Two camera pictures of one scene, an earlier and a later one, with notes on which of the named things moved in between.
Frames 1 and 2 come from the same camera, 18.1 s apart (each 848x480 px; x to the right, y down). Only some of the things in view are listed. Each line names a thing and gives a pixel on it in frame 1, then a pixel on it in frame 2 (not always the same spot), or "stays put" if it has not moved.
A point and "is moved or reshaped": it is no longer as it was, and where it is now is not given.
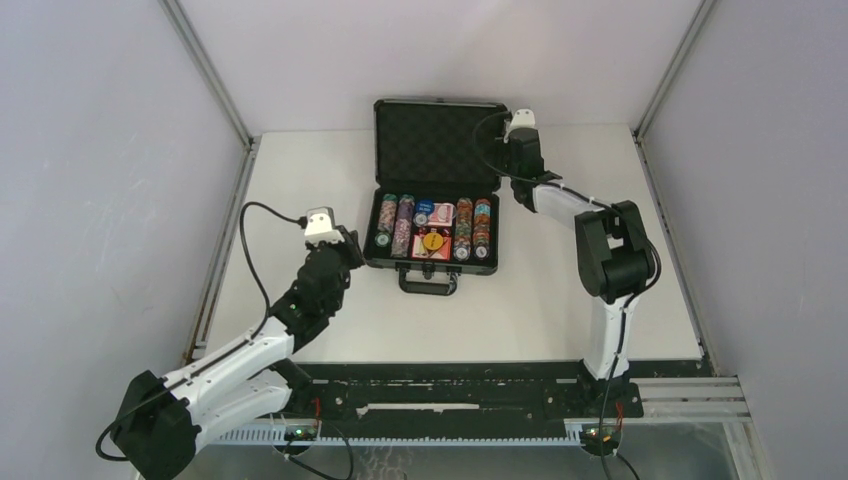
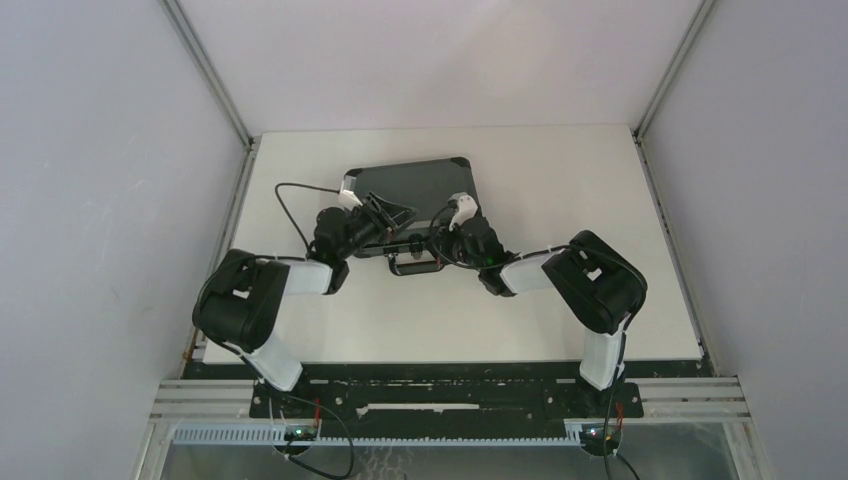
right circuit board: [609, 436] stays put
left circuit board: [300, 433] stays put
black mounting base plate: [463, 393] stays put
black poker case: [433, 212] is moved or reshaped
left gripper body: [349, 260] to [366, 227]
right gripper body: [513, 171] to [455, 247]
